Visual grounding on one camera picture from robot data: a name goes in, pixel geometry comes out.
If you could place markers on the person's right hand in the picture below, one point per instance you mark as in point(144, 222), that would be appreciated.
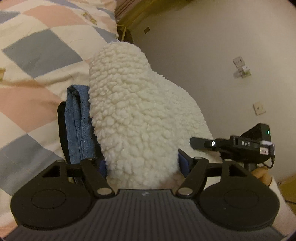
point(262, 174)

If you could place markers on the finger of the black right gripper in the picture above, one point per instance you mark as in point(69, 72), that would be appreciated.
point(207, 144)

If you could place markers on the folded blue jeans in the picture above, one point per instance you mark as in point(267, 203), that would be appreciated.
point(82, 142)

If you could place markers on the checkered patchwork bed quilt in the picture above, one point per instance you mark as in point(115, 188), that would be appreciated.
point(46, 46)

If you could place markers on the cream fleece jacket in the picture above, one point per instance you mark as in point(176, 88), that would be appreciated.
point(141, 120)

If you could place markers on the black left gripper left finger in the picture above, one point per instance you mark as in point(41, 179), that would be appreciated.
point(60, 195)

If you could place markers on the beige wall switch plate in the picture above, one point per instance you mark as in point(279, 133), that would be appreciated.
point(259, 108)

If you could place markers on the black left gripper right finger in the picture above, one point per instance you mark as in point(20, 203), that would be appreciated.
point(227, 194)

